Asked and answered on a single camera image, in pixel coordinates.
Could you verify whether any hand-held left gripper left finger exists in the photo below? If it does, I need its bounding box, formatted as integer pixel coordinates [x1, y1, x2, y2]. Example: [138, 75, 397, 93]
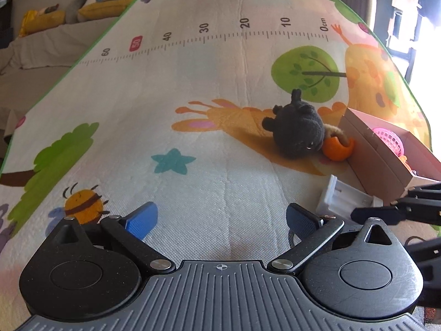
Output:
[48, 201, 177, 277]

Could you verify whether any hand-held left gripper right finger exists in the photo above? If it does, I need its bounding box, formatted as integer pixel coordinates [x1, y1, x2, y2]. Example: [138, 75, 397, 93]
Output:
[269, 203, 397, 276]

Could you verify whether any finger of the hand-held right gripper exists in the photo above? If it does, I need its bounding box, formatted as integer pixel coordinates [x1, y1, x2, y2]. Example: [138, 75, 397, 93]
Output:
[405, 236, 441, 277]
[351, 183, 441, 227]

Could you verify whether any small orange toy piece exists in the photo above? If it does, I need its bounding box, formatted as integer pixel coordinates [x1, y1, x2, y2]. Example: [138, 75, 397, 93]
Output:
[399, 154, 415, 173]

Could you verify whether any white plastic tray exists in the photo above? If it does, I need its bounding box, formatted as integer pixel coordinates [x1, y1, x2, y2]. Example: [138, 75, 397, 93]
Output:
[316, 175, 384, 218]

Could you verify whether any pink cardboard box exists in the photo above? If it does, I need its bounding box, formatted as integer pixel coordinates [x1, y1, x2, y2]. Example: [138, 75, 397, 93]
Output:
[338, 108, 441, 206]

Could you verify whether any pink plastic basket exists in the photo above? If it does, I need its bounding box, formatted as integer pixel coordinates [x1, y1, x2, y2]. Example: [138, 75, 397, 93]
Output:
[371, 127, 407, 158]

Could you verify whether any orange plastic cup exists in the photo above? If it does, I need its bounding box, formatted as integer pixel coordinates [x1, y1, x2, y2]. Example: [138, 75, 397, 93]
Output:
[322, 136, 355, 162]

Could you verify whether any black plush toy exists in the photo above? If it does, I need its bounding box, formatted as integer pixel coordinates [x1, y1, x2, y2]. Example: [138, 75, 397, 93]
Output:
[261, 89, 326, 160]

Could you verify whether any cartoon printed play mat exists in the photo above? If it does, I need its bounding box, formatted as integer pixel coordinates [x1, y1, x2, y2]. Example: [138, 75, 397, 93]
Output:
[0, 0, 435, 274]

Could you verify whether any beige covered sofa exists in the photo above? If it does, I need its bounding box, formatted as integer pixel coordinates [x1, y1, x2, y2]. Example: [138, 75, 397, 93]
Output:
[0, 15, 138, 145]

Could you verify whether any yellow pillow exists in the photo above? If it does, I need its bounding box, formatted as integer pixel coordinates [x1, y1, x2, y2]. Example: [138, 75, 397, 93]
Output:
[19, 9, 67, 37]
[77, 0, 140, 22]

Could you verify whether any grey cushion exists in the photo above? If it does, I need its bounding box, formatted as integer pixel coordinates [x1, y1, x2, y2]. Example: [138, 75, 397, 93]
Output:
[65, 0, 91, 25]

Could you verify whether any black screen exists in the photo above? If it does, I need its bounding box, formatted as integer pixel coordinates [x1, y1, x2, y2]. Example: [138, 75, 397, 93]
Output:
[0, 0, 14, 49]

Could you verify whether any black window frame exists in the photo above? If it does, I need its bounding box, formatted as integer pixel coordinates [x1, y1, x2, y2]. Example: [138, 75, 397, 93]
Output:
[386, 7, 441, 87]

